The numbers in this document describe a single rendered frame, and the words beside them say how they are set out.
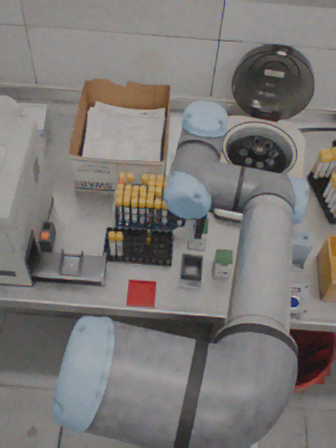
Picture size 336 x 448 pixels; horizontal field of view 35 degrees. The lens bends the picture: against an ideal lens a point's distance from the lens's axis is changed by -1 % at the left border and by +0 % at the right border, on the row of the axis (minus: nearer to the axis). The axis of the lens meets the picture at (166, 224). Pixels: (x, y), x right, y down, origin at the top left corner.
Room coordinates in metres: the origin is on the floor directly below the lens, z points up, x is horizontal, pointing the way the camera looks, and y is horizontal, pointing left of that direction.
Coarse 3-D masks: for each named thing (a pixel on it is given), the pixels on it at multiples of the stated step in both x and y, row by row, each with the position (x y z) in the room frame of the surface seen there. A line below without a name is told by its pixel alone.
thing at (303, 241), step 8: (296, 232) 0.71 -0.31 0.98; (304, 232) 0.71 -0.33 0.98; (312, 232) 0.72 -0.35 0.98; (296, 240) 0.69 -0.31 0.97; (304, 240) 0.69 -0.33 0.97; (312, 240) 0.69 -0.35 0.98; (296, 248) 0.68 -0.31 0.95; (304, 248) 0.68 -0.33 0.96; (296, 256) 0.68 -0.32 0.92; (304, 256) 0.68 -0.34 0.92; (296, 264) 0.68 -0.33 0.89
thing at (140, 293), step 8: (128, 280) 0.59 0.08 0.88; (136, 280) 0.60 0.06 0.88; (128, 288) 0.57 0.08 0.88; (136, 288) 0.58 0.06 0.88; (144, 288) 0.58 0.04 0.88; (152, 288) 0.58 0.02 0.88; (128, 296) 0.55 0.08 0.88; (136, 296) 0.56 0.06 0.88; (144, 296) 0.56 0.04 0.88; (152, 296) 0.56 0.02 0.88; (128, 304) 0.53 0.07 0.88; (136, 304) 0.53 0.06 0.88; (144, 304) 0.54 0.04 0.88; (152, 304) 0.54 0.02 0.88
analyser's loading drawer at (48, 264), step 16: (32, 256) 0.62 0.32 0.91; (48, 256) 0.62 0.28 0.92; (64, 256) 0.63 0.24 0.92; (80, 256) 0.63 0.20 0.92; (96, 256) 0.63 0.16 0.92; (32, 272) 0.58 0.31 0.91; (48, 272) 0.58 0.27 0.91; (64, 272) 0.58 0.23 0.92; (80, 272) 0.58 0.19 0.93; (96, 272) 0.59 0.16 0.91
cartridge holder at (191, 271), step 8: (184, 256) 0.66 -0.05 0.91; (192, 256) 0.66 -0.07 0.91; (200, 256) 0.67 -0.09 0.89; (184, 264) 0.65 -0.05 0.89; (192, 264) 0.65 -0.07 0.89; (200, 264) 0.65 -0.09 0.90; (184, 272) 0.63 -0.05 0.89; (192, 272) 0.63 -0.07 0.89; (200, 272) 0.62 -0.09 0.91; (184, 280) 0.60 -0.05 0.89; (192, 280) 0.61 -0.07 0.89; (200, 280) 0.61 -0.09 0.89; (192, 288) 0.59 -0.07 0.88; (200, 288) 0.59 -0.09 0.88
